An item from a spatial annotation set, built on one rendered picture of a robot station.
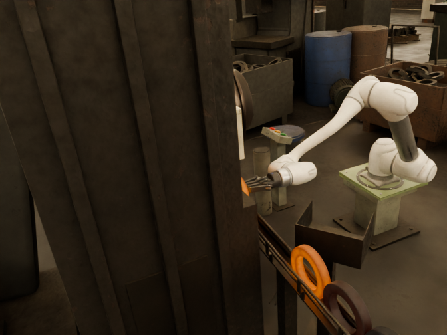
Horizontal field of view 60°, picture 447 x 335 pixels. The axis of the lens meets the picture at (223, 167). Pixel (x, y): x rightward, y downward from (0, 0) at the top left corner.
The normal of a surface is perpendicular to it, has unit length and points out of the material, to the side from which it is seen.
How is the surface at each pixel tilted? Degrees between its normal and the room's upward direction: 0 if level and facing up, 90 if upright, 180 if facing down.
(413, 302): 0
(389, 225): 90
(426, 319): 0
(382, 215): 90
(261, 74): 90
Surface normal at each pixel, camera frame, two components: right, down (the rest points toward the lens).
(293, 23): 0.70, 0.26
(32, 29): 0.42, 0.37
